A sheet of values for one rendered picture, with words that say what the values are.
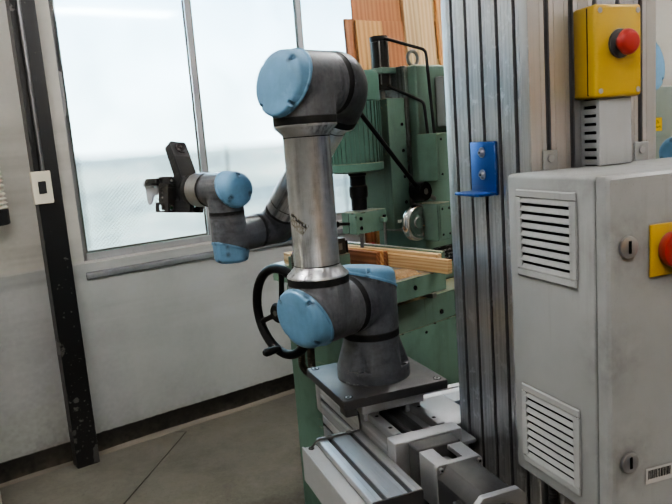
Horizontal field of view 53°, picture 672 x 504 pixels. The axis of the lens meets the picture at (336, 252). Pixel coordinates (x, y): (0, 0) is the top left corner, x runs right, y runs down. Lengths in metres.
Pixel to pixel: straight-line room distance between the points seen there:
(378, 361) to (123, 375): 2.04
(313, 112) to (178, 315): 2.20
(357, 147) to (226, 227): 0.78
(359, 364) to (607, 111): 0.65
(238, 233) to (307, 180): 0.28
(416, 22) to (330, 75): 2.78
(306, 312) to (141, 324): 2.06
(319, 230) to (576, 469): 0.57
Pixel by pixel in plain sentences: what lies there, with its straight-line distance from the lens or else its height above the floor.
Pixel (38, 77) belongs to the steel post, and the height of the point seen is 1.63.
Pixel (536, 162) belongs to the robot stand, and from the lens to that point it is 1.08.
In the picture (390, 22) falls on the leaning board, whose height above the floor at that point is 1.91.
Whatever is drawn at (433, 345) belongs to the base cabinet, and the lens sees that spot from 2.18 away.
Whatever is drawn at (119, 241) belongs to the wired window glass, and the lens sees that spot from 3.21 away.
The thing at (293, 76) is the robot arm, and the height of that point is 1.41.
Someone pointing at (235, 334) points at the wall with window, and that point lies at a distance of 3.43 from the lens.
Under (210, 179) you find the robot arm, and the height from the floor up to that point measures 1.24.
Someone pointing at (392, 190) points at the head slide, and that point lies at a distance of 2.19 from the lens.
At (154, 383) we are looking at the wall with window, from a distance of 3.31.
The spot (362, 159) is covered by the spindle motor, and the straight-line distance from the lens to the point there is 2.10.
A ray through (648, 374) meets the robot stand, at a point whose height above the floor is 0.97.
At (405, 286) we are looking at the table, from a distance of 1.91.
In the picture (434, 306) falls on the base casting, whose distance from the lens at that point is 2.15.
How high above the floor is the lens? 1.30
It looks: 9 degrees down
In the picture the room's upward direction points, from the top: 4 degrees counter-clockwise
